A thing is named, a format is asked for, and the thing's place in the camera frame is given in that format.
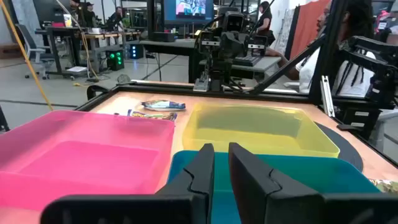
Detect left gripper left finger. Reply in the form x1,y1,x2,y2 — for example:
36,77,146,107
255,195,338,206
40,143,216,224

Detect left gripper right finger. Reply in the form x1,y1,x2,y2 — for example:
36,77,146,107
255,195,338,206
228,142,398,224

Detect granola bar green blue wrapper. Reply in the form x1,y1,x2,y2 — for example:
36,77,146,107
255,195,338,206
369,178,398,194

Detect granola bar blue white wrapper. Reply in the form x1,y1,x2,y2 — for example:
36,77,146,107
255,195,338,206
141,99,187,112

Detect granola bar colourful chewy wrapper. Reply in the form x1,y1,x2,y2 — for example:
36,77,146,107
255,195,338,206
126,109,178,122

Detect black keyboard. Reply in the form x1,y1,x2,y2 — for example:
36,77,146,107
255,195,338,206
232,54,262,68

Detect person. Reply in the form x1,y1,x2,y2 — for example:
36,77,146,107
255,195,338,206
106,6,124,31
69,0,98,28
266,0,377,98
256,1,276,47

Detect teal blue plastic bin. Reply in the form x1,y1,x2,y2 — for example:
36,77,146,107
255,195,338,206
167,150,382,224

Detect grey office desk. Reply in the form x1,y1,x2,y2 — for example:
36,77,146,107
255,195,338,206
139,38,282,82

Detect yellow translucent plastic bin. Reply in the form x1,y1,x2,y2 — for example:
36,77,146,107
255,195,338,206
182,102,341,159

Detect orange curtain panel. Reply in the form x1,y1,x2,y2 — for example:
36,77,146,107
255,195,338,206
289,0,331,60

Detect dark round woven mat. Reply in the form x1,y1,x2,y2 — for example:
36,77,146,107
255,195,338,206
314,121,364,172

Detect computer tower blue lights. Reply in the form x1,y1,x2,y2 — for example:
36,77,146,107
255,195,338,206
128,43,146,60

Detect pink plastic bin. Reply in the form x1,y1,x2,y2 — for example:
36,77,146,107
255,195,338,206
0,109,175,215

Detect computer tower green lights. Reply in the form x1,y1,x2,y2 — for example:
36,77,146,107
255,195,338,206
105,49,126,72

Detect wooden top workbench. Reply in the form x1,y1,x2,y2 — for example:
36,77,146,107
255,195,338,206
34,27,141,75

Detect grey office chair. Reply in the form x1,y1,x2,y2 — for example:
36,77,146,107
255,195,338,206
14,23,56,80

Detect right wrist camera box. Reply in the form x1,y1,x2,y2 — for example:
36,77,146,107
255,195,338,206
221,11,248,33

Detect large wall display screen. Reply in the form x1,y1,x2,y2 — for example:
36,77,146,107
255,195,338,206
163,0,215,26

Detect black table frame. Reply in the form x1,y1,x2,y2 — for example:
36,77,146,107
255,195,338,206
74,0,398,167

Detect silver metal bracket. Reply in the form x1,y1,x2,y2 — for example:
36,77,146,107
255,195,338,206
320,75,336,118

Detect yellow hanging cable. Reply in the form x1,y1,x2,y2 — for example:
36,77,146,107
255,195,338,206
0,0,54,112

